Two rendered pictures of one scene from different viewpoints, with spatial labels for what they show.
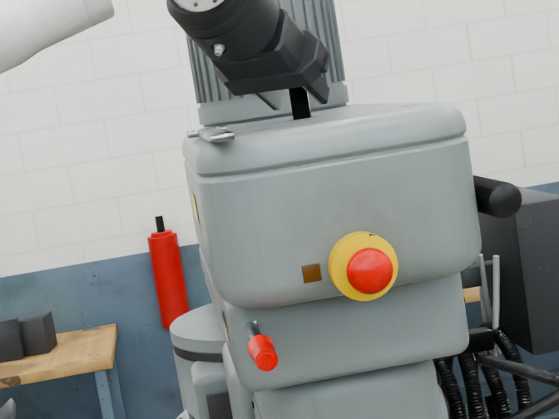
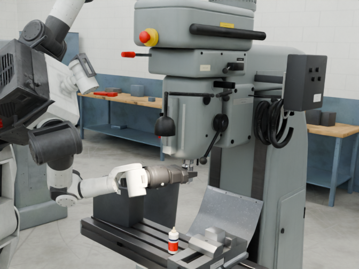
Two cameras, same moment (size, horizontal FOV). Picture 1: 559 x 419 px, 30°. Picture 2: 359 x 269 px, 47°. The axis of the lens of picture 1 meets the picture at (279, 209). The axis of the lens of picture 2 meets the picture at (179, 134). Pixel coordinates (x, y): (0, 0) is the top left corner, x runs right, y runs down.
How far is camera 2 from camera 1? 1.19 m
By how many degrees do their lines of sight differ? 46
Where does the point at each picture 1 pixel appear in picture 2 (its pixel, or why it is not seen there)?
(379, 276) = (142, 38)
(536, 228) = (293, 63)
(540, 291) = (289, 86)
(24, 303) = (333, 108)
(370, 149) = (158, 6)
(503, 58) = not seen: outside the picture
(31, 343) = (322, 121)
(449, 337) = (190, 71)
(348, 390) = (174, 81)
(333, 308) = (166, 55)
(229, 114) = not seen: hidden behind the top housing
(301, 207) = (143, 19)
